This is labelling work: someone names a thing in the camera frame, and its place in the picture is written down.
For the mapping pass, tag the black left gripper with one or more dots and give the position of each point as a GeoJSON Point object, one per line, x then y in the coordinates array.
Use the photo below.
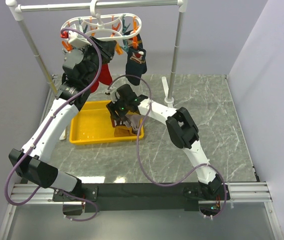
{"type": "Point", "coordinates": [107, 48]}

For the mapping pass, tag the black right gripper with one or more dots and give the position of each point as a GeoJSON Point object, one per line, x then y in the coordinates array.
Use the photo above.
{"type": "Point", "coordinates": [113, 107]}

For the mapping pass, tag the red penguin sock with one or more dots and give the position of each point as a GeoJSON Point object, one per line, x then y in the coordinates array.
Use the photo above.
{"type": "Point", "coordinates": [95, 86]}

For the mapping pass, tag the red sock with stripes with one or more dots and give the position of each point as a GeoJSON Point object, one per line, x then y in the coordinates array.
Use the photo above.
{"type": "Point", "coordinates": [105, 76]}

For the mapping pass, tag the white clip hanger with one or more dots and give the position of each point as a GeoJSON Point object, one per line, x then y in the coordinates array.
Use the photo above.
{"type": "Point", "coordinates": [105, 27]}

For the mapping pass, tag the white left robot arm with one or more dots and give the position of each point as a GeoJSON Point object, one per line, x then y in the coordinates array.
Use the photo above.
{"type": "Point", "coordinates": [31, 162]}

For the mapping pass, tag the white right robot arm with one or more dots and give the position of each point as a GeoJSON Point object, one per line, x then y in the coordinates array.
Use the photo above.
{"type": "Point", "coordinates": [183, 133]}

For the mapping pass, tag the brown striped grey sock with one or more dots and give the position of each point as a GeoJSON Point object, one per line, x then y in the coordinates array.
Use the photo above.
{"type": "Point", "coordinates": [130, 122]}

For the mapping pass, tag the mustard yellow sock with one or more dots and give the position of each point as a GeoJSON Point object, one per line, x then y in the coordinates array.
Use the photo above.
{"type": "Point", "coordinates": [124, 132]}

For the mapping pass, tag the yellow plastic bin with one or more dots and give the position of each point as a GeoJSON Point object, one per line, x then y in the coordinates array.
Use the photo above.
{"type": "Point", "coordinates": [92, 125]}

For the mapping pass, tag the dark navy hanging sock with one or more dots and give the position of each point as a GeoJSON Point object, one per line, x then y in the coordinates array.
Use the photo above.
{"type": "Point", "coordinates": [136, 60]}

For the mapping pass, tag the white and silver drying rack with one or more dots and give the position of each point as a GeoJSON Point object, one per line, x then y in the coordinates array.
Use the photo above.
{"type": "Point", "coordinates": [17, 10]}

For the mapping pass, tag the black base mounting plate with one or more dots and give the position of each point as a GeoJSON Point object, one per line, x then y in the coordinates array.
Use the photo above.
{"type": "Point", "coordinates": [148, 196]}

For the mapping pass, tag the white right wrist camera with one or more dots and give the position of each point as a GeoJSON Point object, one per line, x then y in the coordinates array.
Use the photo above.
{"type": "Point", "coordinates": [111, 91]}

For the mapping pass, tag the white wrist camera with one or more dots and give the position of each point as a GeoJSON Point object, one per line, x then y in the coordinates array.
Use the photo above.
{"type": "Point", "coordinates": [111, 91]}
{"type": "Point", "coordinates": [74, 39]}

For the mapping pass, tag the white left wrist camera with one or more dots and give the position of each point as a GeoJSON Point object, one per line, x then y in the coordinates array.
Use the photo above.
{"type": "Point", "coordinates": [74, 39]}

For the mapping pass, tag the aluminium rail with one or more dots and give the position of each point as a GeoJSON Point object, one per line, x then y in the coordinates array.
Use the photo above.
{"type": "Point", "coordinates": [240, 192]}

